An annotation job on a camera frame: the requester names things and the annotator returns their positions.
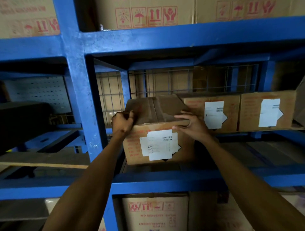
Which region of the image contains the person's left hand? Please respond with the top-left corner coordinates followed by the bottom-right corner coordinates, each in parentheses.
top-left (111, 110), bottom-right (135, 137)

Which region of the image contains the person's left forearm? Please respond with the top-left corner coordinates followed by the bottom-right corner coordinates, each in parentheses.
top-left (43, 132), bottom-right (129, 231)

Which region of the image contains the row of top-shelf cartons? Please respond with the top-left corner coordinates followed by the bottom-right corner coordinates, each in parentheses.
top-left (0, 0), bottom-right (305, 231)

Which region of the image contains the blue metal shelving rack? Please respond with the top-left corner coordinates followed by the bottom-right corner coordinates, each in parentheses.
top-left (0, 0), bottom-right (305, 231)

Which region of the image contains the red lettered cardboard box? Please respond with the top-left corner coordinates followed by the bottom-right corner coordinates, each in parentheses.
top-left (123, 94), bottom-right (195, 165)
top-left (177, 93), bottom-right (241, 134)
top-left (238, 90), bottom-right (297, 132)

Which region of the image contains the person's right hand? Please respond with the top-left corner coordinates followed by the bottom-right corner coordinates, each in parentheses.
top-left (172, 110), bottom-right (212, 143)

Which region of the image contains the wide wooden plank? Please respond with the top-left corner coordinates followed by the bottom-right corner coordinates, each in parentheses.
top-left (0, 152), bottom-right (90, 169)

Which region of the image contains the person's right forearm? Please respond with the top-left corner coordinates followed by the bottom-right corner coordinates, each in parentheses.
top-left (201, 135), bottom-right (305, 231)

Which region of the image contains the grey perforated panel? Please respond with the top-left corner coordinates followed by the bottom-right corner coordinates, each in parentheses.
top-left (4, 76), bottom-right (72, 114)

